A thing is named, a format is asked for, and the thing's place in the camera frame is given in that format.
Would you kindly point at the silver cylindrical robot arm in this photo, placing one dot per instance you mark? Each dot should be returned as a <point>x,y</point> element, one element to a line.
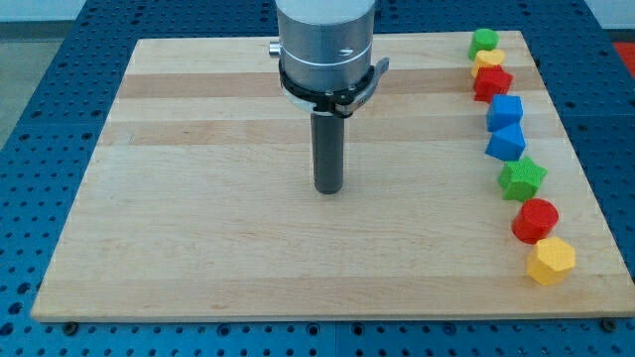
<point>325,44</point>

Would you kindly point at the wooden board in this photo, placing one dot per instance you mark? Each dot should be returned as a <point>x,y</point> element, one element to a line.
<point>198,203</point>

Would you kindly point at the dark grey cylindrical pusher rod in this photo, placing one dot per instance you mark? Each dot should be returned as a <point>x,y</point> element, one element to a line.
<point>328,144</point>

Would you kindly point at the blue pentagon block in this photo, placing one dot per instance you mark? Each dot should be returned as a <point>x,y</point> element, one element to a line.
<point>507,144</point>

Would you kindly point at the blue cube block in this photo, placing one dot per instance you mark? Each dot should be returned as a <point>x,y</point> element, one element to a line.
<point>503,111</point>

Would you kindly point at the red star block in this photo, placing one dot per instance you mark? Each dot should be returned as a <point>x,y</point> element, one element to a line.
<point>490,81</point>

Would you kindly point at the green star block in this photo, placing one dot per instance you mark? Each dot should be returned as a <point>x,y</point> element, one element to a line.
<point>520,180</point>

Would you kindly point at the yellow heart block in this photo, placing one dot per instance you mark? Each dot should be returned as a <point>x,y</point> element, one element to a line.
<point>485,58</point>

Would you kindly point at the green cylinder block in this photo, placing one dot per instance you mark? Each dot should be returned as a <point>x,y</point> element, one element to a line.
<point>482,39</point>

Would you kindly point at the red cylinder block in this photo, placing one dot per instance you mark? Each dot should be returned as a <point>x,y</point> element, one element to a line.
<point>535,220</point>

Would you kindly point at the yellow hexagon block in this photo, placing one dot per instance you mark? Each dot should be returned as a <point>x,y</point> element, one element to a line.
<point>550,261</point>

